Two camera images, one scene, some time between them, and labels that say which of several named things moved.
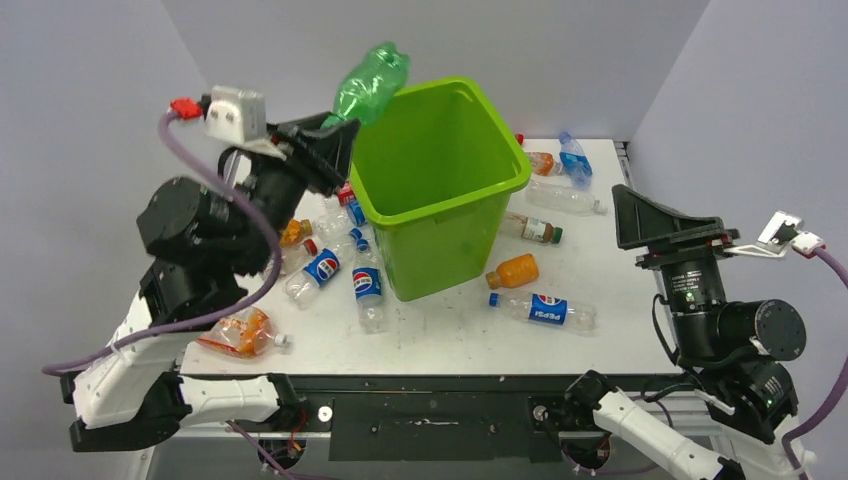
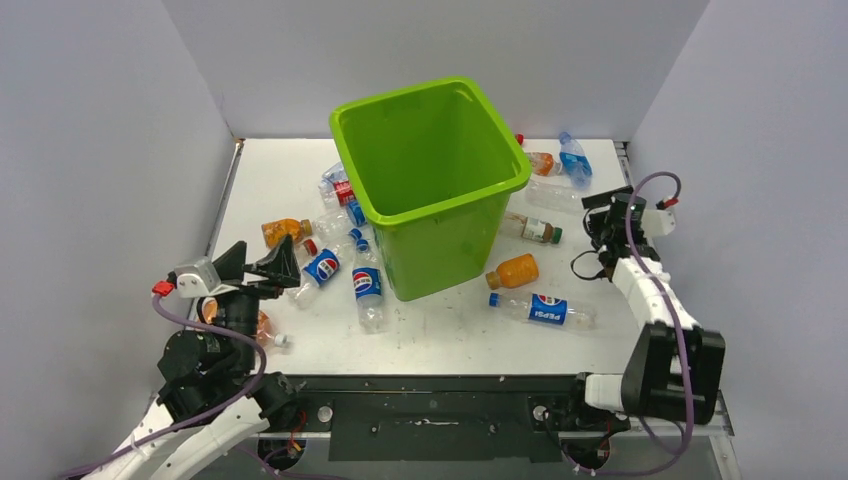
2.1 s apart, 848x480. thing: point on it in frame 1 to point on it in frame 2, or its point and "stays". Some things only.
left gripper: x=323 y=155 to x=280 y=267
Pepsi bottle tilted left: x=302 y=288 stays
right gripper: x=640 y=219 to x=594 y=225
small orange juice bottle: x=513 y=273 stays
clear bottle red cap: x=295 y=257 stays
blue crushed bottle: x=574 y=161 stays
